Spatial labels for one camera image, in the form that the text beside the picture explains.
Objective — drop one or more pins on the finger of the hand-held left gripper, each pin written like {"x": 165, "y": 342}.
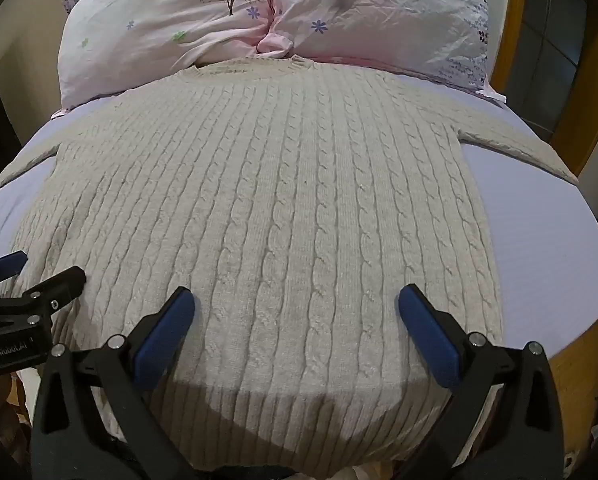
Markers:
{"x": 6, "y": 265}
{"x": 59, "y": 287}

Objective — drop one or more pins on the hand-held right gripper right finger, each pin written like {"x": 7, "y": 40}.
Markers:
{"x": 431, "y": 342}

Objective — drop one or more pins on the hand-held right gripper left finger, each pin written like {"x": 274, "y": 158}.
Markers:
{"x": 160, "y": 340}

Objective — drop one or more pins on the pink floral pillow with tree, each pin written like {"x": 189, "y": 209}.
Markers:
{"x": 164, "y": 25}

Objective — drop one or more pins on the wooden bed frame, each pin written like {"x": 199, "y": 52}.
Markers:
{"x": 544, "y": 60}

